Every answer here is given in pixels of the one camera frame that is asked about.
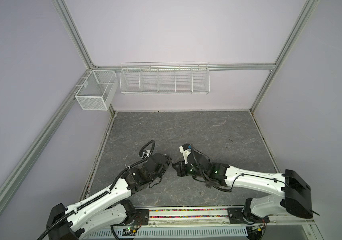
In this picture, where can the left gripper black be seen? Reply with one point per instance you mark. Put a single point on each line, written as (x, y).
(168, 162)

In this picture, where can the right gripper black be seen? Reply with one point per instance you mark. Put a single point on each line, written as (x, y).
(180, 170)

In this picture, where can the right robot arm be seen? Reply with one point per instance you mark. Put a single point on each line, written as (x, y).
(286, 193)

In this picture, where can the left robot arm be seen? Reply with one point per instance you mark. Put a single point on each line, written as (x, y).
(110, 206)

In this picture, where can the white mesh box basket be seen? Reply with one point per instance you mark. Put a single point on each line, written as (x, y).
(97, 90)

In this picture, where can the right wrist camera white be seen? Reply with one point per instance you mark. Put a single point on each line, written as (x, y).
(186, 149)

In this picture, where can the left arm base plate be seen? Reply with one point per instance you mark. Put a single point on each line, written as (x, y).
(140, 217)

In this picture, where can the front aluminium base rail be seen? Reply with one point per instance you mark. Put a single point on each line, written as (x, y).
(168, 216)

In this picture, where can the white vented cable duct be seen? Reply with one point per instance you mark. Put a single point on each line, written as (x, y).
(177, 233)

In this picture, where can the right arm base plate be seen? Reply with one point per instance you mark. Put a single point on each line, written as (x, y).
(237, 216)

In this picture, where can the white wire shelf basket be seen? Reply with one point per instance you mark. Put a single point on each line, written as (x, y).
(165, 78)

